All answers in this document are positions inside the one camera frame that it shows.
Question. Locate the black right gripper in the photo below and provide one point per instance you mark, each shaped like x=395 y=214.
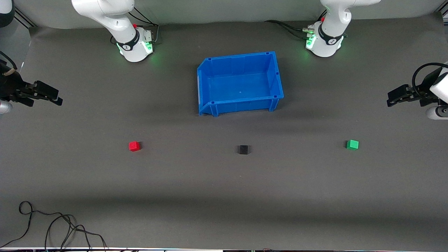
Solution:
x=10 y=86

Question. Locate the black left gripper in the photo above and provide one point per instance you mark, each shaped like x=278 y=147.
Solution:
x=421 y=93

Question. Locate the small green cube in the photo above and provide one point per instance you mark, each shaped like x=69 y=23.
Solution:
x=352 y=144

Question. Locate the small red cube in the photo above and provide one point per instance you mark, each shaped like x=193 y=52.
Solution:
x=134 y=146

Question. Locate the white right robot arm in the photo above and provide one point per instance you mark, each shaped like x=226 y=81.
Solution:
x=119 y=21

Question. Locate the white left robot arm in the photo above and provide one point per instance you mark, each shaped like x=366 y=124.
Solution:
x=330 y=31

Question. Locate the small black cube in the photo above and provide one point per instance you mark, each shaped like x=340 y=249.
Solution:
x=243 y=149

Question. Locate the blue plastic storage bin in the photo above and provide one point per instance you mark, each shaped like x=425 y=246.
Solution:
x=241 y=84

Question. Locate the grey table mat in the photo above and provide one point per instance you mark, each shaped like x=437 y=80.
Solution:
x=224 y=192

